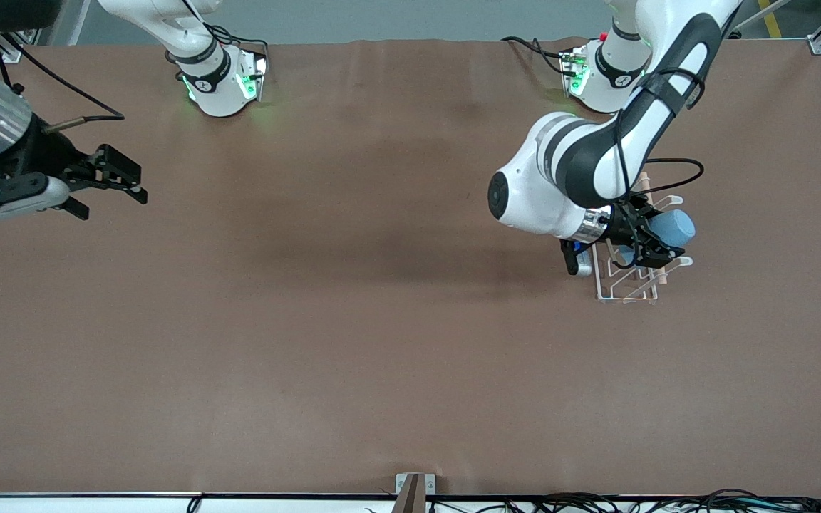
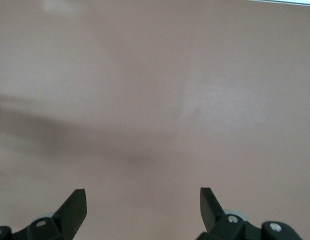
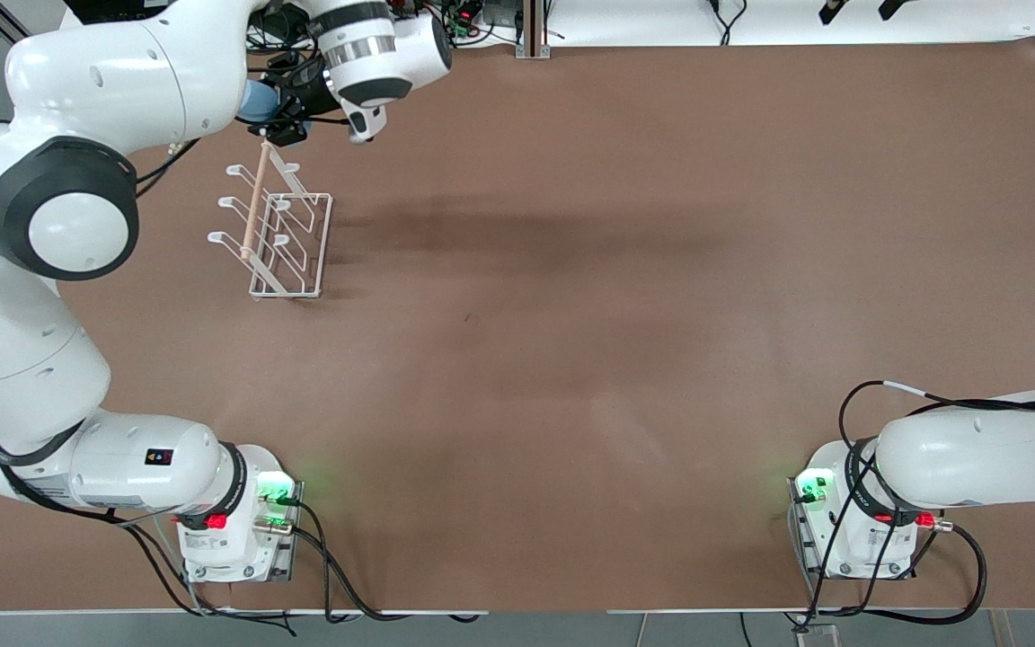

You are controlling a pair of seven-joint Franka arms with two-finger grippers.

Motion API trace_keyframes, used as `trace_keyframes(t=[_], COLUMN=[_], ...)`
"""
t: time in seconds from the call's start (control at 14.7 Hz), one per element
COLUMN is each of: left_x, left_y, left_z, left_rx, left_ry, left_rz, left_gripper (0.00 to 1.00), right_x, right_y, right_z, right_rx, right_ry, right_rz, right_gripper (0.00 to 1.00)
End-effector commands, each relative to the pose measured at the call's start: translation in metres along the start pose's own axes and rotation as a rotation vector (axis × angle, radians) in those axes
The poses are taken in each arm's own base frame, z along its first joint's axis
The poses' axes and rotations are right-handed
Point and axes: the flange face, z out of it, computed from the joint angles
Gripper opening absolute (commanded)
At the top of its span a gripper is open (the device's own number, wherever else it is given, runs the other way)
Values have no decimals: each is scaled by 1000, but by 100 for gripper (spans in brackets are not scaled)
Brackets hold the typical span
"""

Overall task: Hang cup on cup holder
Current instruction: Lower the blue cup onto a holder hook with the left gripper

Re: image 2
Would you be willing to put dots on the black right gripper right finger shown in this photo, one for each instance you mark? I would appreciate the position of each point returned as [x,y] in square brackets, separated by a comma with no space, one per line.
[212,220]

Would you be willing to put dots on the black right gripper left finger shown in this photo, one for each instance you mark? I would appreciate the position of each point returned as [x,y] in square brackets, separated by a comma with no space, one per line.
[72,215]

